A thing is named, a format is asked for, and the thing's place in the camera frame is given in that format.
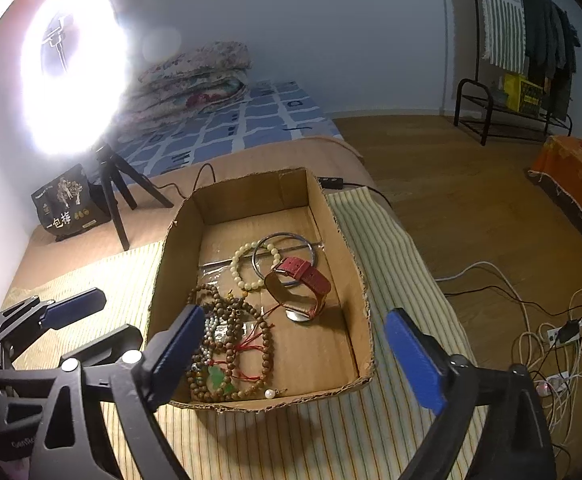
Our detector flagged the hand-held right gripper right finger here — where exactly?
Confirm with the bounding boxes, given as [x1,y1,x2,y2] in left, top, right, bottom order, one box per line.
[385,307,556,480]

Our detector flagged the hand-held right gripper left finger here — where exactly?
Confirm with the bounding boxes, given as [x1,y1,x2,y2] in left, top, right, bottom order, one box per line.
[28,304,206,480]

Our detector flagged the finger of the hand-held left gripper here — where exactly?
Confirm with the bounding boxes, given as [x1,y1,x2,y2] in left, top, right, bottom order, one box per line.
[0,324,145,391]
[0,287,108,351]

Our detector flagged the pale grey bead bracelet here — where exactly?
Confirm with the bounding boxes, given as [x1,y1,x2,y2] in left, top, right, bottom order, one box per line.
[197,310,232,363]

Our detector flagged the red string green pendant bracelet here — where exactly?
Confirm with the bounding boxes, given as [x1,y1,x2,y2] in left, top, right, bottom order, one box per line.
[205,317,268,395]

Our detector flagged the brown bead necklace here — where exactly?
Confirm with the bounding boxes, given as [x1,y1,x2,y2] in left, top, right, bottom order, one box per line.
[185,282,276,403]

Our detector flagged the cream bead bracelet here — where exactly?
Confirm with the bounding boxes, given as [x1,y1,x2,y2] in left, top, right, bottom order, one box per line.
[230,240,282,292]

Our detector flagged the red strap wristwatch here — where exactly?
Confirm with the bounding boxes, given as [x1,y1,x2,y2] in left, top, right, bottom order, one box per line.
[263,256,332,325]

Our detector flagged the silver metal bangle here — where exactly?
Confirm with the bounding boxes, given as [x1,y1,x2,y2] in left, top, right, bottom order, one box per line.
[252,231,318,288]

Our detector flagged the cardboard box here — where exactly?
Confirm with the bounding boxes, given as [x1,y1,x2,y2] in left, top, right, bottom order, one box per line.
[148,167,376,413]

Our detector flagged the striped woven mat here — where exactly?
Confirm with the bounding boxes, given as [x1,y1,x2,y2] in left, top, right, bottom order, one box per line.
[0,187,492,480]

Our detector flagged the black printed snack bag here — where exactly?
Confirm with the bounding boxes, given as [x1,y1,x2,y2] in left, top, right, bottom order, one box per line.
[31,164,112,242]

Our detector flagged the black tripod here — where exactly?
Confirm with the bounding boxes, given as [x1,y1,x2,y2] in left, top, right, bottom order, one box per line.
[91,142,174,251]

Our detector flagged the white power strip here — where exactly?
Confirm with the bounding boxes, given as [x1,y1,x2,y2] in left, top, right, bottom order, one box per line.
[533,371,572,394]
[546,317,582,347]

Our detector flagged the tan bed cover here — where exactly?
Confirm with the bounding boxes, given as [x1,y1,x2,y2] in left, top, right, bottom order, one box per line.
[23,135,402,261]

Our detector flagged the blue checked bedsheet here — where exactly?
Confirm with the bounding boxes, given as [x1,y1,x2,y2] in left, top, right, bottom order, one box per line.
[108,80,344,176]

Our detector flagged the orange cloth covered furniture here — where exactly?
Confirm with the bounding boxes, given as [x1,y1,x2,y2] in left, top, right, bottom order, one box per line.
[526,135,582,281]

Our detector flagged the folded floral quilt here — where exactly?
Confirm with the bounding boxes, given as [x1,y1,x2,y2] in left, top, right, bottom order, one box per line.
[126,41,252,121]

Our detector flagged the black metal clothes rack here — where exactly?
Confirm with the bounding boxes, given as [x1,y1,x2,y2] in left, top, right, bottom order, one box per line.
[453,0,574,147]

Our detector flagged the yellow plastic crate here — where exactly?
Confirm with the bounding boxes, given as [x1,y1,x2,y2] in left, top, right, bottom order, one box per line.
[502,73,544,113]

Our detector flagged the dark hanging garment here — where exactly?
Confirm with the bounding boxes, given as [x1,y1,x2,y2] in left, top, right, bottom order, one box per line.
[541,7,582,121]

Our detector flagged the striped hanging towel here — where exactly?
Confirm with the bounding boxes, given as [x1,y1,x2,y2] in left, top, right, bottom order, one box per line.
[473,0,526,73]

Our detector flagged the grey knit sweater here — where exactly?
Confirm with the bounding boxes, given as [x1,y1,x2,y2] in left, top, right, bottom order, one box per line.
[520,0,564,68]

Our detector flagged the black cable with inline switch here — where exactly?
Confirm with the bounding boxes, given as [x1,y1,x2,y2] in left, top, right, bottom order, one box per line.
[158,162,396,211]

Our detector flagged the white ring light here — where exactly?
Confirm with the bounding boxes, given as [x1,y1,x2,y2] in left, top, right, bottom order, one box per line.
[21,0,129,157]

